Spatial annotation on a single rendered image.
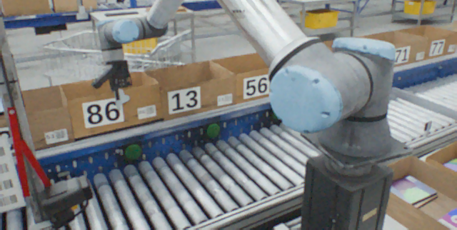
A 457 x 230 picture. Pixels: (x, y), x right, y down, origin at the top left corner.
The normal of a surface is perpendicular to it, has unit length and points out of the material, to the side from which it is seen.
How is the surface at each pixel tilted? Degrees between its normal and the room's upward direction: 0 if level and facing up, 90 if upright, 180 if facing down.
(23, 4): 90
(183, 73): 90
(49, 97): 90
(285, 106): 93
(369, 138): 68
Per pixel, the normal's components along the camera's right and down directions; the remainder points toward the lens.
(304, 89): -0.67, 0.32
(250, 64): 0.51, 0.33
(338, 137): -0.63, -0.06
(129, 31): 0.61, 0.10
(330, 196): -0.85, 0.21
